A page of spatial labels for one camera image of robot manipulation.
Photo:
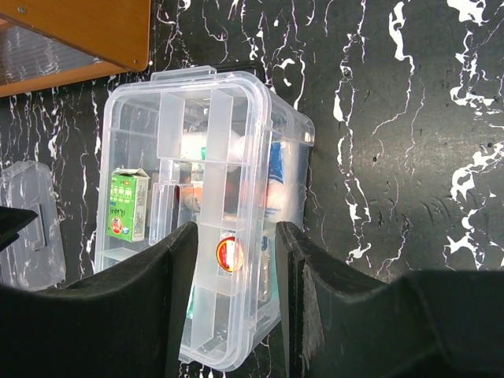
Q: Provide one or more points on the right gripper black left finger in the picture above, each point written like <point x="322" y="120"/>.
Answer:
<point x="125" y="321"/>

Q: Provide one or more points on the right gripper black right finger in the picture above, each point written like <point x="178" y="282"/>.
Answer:
<point x="339" y="322"/>

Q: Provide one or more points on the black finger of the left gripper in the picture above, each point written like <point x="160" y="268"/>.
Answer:
<point x="12" y="220"/>

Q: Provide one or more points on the clear box lid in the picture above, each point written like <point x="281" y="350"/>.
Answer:
<point x="35" y="261"/>

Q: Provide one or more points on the small green box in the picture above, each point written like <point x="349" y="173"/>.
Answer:
<point x="126" y="213"/>

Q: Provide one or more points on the small orange cap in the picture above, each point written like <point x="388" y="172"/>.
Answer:
<point x="229" y="254"/>

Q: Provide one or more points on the white blue tube bottle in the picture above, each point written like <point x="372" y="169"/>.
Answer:
<point x="280" y="203"/>

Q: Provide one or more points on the brown medicine bottle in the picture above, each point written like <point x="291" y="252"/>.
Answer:
<point x="190" y="195"/>

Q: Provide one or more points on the clear first aid box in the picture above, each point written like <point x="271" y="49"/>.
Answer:
<point x="283" y="185"/>

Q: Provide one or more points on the white bottle teal cap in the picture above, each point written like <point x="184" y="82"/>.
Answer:
<point x="203" y="146"/>

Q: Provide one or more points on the orange wooden shelf rack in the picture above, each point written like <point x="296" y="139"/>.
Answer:
<point x="53" y="43"/>

